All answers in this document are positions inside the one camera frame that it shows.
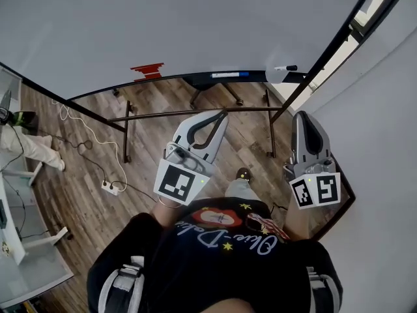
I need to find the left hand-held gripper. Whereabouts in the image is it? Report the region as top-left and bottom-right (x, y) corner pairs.
(153, 110), (229, 205)

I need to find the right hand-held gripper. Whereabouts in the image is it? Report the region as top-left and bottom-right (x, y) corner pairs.
(283, 110), (342, 211)

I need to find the white round eraser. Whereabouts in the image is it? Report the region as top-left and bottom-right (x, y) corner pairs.
(264, 65), (289, 84)

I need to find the person's left forearm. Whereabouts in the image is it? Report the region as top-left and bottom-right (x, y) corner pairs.
(152, 197), (184, 231)

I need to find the person's right forearm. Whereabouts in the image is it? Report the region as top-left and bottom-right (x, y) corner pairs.
(282, 200), (314, 243)

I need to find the blue-capped marker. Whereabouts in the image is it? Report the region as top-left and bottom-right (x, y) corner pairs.
(211, 71), (250, 79)

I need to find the red magnetic eraser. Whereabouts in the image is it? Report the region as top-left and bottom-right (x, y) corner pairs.
(130, 63), (165, 81)

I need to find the whiteboard on black stand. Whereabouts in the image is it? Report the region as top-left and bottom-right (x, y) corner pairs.
(0, 0), (392, 163)

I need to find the brown dotted shoe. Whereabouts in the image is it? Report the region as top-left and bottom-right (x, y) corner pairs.
(235, 167), (253, 183)

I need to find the white power strip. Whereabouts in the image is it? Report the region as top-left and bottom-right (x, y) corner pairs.
(100, 179), (120, 196)

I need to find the person's black printed shirt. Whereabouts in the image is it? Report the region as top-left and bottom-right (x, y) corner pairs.
(87, 197), (343, 313)

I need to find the white desk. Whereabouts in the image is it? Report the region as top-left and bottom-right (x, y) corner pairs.
(0, 161), (70, 267)

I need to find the clear floor mat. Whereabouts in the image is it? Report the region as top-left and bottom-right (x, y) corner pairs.
(0, 203), (74, 309)

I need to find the thin wrist bracelet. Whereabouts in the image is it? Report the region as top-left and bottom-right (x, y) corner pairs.
(158, 196), (184, 209)

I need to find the white cable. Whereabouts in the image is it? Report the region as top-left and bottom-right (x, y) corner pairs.
(51, 98), (129, 192)

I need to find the grey harness strap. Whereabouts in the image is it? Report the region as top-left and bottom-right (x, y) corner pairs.
(97, 256), (146, 313)
(306, 265), (343, 313)

